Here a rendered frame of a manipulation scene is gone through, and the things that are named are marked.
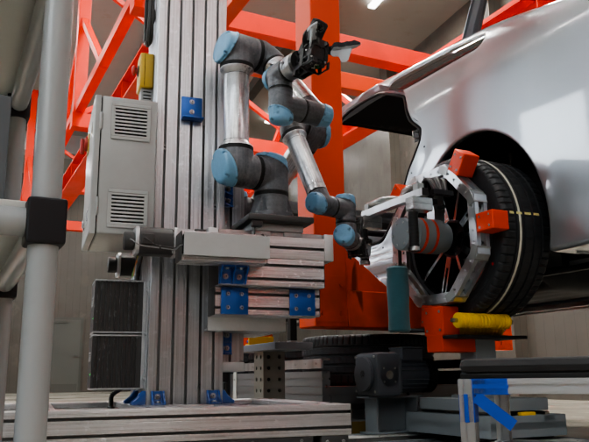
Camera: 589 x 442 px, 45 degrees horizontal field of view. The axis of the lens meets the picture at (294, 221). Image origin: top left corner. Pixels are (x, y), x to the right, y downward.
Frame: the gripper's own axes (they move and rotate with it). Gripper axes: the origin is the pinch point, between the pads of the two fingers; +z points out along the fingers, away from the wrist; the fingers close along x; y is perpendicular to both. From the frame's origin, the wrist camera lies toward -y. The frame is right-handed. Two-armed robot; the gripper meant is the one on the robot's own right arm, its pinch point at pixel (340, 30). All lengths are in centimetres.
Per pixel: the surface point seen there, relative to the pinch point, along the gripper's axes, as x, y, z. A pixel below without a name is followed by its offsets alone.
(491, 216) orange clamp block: -88, 26, -23
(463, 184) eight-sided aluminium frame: -88, 11, -36
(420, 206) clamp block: -71, 23, -41
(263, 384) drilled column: -62, 88, -120
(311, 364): -88, 76, -123
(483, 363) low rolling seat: -14, 89, 41
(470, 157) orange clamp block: -90, 0, -35
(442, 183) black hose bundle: -81, 12, -40
